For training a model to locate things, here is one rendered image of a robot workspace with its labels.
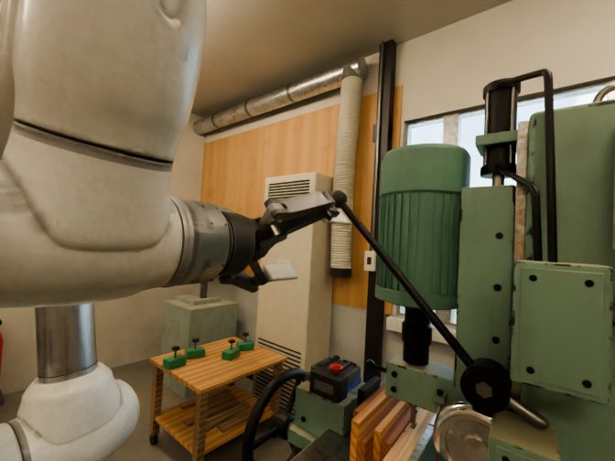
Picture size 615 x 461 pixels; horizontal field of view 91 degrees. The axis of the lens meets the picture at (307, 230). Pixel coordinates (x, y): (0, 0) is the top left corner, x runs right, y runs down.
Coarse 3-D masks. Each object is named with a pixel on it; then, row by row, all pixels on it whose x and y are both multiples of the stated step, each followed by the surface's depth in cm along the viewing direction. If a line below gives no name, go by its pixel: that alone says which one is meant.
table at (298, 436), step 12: (288, 432) 71; (300, 432) 70; (324, 432) 65; (348, 432) 66; (300, 444) 68; (312, 444) 61; (324, 444) 61; (336, 444) 62; (348, 444) 62; (300, 456) 57; (312, 456) 58; (324, 456) 58; (336, 456) 58; (348, 456) 58
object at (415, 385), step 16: (400, 368) 61; (416, 368) 60; (432, 368) 61; (448, 368) 61; (400, 384) 61; (416, 384) 59; (432, 384) 57; (448, 384) 56; (400, 400) 61; (416, 400) 59; (432, 400) 57; (448, 400) 55
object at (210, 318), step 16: (224, 208) 270; (176, 304) 262; (192, 304) 261; (208, 304) 269; (224, 304) 273; (176, 320) 257; (192, 320) 246; (208, 320) 257; (224, 320) 270; (176, 336) 255; (192, 336) 246; (208, 336) 257; (224, 336) 271; (160, 352) 269; (176, 384) 250
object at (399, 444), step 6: (420, 408) 70; (420, 414) 67; (420, 420) 65; (408, 426) 62; (408, 438) 58; (396, 444) 57; (402, 444) 57; (390, 450) 55; (396, 450) 55; (390, 456) 53
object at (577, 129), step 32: (544, 128) 44; (576, 128) 42; (608, 128) 40; (544, 160) 43; (576, 160) 41; (608, 160) 39; (544, 192) 43; (576, 192) 41; (608, 192) 39; (544, 224) 43; (576, 224) 41; (608, 224) 39; (544, 256) 43; (576, 256) 41; (608, 256) 39; (544, 416) 42; (576, 416) 40; (608, 416) 38; (576, 448) 39; (608, 448) 38
